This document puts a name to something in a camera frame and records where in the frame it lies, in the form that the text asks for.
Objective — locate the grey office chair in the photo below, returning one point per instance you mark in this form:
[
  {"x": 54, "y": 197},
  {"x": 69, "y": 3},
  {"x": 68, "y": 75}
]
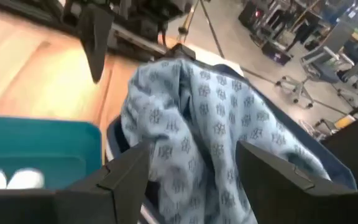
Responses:
[{"x": 325, "y": 70}]

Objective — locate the black table frame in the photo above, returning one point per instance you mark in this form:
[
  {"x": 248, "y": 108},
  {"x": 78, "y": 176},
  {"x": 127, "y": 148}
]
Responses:
[{"x": 26, "y": 15}]

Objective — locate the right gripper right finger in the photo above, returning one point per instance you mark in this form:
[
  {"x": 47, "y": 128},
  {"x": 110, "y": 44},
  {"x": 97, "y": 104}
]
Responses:
[{"x": 272, "y": 193}]

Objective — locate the navy white striped fabric basket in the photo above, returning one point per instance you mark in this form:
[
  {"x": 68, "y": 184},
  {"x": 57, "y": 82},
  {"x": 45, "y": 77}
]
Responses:
[{"x": 325, "y": 155}]

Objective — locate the black floor case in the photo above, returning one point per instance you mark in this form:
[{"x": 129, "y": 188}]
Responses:
[{"x": 277, "y": 54}]

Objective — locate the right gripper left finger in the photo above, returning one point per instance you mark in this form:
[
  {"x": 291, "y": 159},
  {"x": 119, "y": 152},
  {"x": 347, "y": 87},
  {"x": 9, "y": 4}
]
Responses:
[{"x": 129, "y": 193}]

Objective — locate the teal plastic bin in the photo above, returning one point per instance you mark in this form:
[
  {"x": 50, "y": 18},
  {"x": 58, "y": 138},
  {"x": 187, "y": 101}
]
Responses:
[{"x": 42, "y": 140}]

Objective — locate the light blue patterned gown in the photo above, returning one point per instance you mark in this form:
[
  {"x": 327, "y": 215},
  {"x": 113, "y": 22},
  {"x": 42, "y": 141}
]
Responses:
[{"x": 213, "y": 124}]

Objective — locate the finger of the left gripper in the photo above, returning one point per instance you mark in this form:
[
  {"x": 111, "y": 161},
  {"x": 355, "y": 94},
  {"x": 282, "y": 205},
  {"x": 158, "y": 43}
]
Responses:
[{"x": 96, "y": 37}]

